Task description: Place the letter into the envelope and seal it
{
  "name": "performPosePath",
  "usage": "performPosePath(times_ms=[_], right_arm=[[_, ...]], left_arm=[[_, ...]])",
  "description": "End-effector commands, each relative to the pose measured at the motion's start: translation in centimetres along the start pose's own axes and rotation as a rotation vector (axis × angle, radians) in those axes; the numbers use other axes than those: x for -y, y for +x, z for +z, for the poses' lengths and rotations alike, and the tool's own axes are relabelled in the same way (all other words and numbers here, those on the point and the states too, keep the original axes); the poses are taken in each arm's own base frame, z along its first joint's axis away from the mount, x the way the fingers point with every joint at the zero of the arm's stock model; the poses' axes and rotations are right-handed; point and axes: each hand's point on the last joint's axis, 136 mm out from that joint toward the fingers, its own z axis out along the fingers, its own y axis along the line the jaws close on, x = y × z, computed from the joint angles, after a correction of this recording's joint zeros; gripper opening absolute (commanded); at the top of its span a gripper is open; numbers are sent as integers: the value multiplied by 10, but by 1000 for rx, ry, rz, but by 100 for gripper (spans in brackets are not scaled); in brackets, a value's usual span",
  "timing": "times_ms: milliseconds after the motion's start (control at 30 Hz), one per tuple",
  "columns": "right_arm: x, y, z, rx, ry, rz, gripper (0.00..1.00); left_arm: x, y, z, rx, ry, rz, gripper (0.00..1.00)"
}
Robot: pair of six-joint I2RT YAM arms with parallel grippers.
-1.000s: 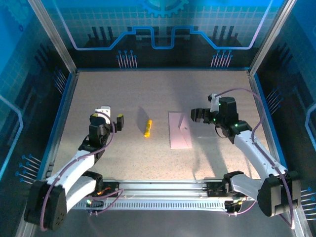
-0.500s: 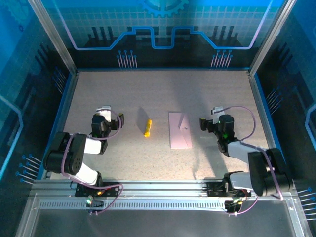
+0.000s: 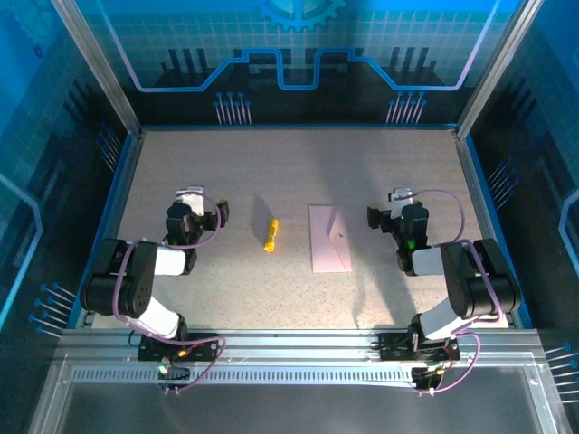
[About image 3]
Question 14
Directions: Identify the pink envelope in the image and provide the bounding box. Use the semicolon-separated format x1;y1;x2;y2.
308;203;354;274

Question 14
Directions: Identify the black connector box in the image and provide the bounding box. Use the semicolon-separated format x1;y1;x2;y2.
157;361;191;391
411;364;443;392

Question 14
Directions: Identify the grey front platform panel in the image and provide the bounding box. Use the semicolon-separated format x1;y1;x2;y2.
26;352;574;434

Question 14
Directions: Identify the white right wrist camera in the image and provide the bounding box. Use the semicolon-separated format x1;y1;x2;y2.
387;186;415;219

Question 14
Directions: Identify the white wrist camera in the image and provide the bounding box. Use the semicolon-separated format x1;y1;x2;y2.
175;184;205;217
387;186;415;219

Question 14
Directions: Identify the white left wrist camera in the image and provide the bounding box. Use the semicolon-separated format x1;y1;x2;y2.
175;184;205;217

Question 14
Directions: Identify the aluminium side rail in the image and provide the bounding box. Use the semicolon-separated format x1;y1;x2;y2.
454;130;521;327
74;130;146;329

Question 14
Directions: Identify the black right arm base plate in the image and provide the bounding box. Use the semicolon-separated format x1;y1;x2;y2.
377;332;461;362

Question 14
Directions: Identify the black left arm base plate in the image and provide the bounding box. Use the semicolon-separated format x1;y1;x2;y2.
138;333;223;363

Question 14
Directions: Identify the aluminium front rail beam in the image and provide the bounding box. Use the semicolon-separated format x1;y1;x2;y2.
56;328;546;363

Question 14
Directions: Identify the slotted cable duct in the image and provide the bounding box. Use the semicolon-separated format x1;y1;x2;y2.
71;366;422;385

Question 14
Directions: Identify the aluminium corner post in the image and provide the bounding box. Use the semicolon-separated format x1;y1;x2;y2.
50;0;145;137
454;0;546;139

